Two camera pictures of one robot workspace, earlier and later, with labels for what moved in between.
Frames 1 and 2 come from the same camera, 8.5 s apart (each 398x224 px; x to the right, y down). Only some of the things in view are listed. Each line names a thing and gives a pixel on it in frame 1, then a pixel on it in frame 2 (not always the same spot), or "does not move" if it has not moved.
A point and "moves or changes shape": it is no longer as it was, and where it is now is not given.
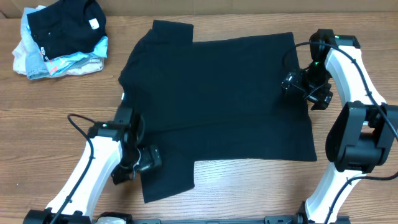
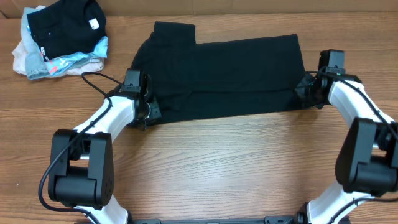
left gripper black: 144,162 -> 152,112
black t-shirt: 214,100 moves or changes shape
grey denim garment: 36,66 does not move
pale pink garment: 20,61 does not move
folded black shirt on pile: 68,27 does not move
